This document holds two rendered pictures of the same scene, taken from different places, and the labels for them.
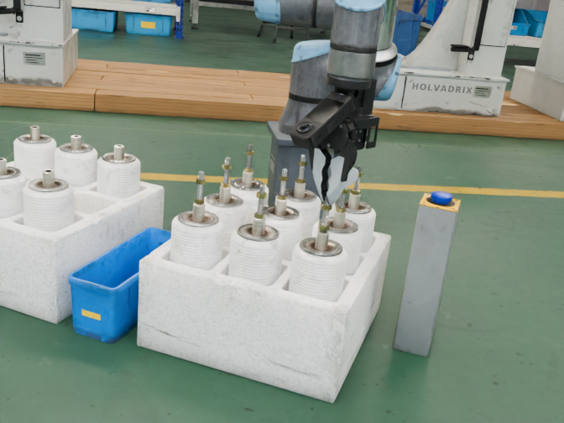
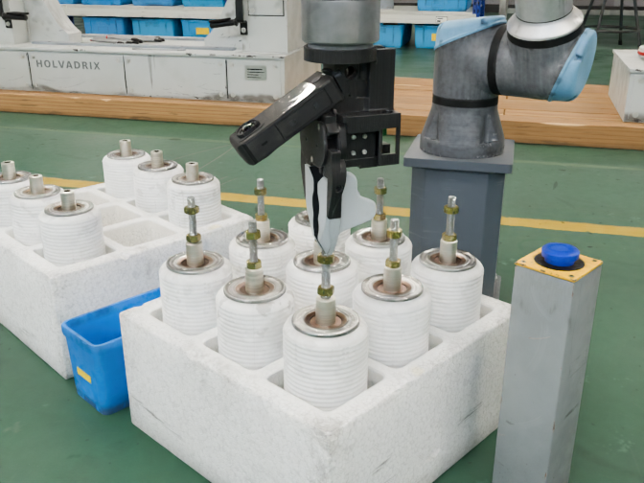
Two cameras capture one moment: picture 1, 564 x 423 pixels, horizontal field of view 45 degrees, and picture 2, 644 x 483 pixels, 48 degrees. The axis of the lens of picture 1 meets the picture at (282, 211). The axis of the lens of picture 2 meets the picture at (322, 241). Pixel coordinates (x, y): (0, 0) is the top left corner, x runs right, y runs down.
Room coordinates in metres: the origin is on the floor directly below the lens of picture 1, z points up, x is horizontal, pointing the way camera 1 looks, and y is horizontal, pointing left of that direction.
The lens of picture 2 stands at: (0.45, -0.39, 0.63)
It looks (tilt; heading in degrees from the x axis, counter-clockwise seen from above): 22 degrees down; 26
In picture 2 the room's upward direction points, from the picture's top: straight up
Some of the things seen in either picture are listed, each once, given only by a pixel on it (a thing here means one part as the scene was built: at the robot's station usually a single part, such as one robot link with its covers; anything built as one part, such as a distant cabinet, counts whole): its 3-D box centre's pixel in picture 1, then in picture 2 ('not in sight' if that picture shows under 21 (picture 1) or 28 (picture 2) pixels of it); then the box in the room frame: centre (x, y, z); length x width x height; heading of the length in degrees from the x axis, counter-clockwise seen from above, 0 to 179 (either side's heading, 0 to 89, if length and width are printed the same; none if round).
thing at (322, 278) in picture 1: (315, 294); (325, 391); (1.09, -0.07, 0.16); 0.10 x 0.10 x 0.18
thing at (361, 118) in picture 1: (347, 113); (346, 107); (1.11, -0.09, 0.49); 0.09 x 0.08 x 0.12; 137
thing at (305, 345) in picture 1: (272, 286); (322, 367); (1.24, 0.00, 0.09); 0.39 x 0.39 x 0.18; 73
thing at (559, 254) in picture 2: (441, 199); (560, 256); (1.23, -0.30, 0.32); 0.04 x 0.04 x 0.02
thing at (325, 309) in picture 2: (321, 240); (325, 310); (1.09, -0.07, 0.26); 0.02 x 0.02 x 0.03
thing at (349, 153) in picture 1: (342, 154); (331, 173); (1.08, -0.09, 0.43); 0.05 x 0.02 x 0.09; 47
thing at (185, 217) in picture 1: (198, 219); (195, 263); (1.16, 0.15, 0.25); 0.08 x 0.08 x 0.01
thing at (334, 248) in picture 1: (321, 247); (325, 320); (1.09, -0.07, 0.25); 0.08 x 0.08 x 0.01
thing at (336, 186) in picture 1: (345, 178); (349, 214); (1.09, -0.10, 0.38); 0.06 x 0.03 x 0.09; 137
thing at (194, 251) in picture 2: (198, 212); (195, 253); (1.16, 0.15, 0.26); 0.02 x 0.02 x 0.03
